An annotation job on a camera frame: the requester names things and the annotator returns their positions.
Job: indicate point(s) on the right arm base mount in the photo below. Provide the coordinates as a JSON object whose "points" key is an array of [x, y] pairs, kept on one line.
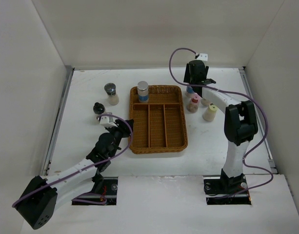
{"points": [[226, 191]]}

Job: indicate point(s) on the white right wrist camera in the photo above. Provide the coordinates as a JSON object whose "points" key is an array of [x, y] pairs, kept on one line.
{"points": [[201, 56]]}

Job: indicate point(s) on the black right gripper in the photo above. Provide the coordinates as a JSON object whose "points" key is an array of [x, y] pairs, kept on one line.
{"points": [[187, 78]]}

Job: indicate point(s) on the black knob grinder bottle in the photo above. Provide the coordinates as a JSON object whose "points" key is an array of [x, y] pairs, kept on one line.
{"points": [[98, 108]]}

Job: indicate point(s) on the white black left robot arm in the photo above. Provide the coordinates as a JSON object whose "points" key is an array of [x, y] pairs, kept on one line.
{"points": [[43, 195]]}

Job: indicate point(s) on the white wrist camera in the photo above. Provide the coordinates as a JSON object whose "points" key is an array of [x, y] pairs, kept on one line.
{"points": [[201, 56], [106, 120]]}

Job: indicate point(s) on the grey dome cap shaker bottle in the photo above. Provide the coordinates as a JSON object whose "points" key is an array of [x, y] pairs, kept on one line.
{"points": [[110, 89]]}

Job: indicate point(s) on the pink cap spice bottle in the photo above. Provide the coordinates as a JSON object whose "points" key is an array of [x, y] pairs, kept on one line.
{"points": [[193, 104]]}

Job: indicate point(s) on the blue label jar silver lid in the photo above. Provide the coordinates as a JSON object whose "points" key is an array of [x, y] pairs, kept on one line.
{"points": [[189, 91], [143, 92]]}

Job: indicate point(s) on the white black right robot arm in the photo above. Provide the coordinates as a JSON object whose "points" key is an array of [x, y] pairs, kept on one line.
{"points": [[240, 122]]}

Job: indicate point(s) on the yellow cap spice bottle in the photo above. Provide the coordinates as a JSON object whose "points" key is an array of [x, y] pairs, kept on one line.
{"points": [[210, 113]]}

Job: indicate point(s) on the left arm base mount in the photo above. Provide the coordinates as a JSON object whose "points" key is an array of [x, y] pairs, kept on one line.
{"points": [[103, 193]]}

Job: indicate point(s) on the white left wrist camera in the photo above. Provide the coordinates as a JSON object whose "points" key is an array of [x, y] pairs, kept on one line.
{"points": [[106, 120]]}

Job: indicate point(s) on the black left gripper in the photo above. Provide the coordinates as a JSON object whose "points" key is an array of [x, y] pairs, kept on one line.
{"points": [[123, 127]]}

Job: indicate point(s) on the brown wicker divided basket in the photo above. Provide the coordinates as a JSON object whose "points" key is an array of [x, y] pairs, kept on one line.
{"points": [[159, 125]]}

